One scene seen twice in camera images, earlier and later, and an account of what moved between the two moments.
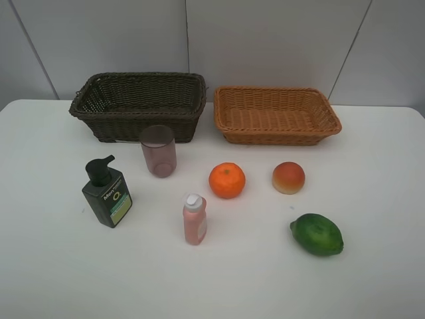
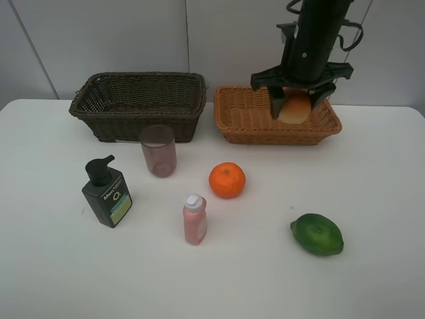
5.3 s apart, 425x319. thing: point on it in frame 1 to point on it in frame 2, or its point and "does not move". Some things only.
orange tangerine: (227, 180) does not move
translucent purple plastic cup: (159, 145) does not move
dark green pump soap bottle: (107, 191) does not move
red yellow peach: (288, 177) to (297, 106)
